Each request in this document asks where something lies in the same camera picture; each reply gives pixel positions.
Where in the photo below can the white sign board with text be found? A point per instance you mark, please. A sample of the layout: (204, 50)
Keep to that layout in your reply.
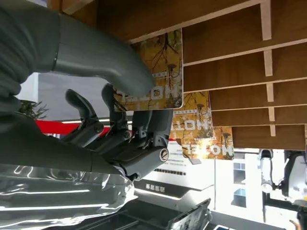
(175, 168)

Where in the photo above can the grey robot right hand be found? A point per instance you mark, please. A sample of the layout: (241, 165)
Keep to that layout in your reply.
(72, 155)

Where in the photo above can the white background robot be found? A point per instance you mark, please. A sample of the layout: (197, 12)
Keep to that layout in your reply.
(293, 177)

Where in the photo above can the green plant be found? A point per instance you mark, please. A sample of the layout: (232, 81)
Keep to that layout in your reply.
(32, 109)

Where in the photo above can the stepped wooden card rack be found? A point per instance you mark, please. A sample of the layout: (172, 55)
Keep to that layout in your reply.
(240, 63)

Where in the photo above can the ribbed grey right arm sleeve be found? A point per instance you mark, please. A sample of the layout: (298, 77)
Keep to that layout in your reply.
(21, 41)

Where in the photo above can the red banner strip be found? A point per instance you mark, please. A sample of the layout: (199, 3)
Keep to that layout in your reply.
(55, 127)

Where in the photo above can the shiny silver robot shell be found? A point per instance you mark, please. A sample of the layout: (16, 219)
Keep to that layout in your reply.
(52, 196)

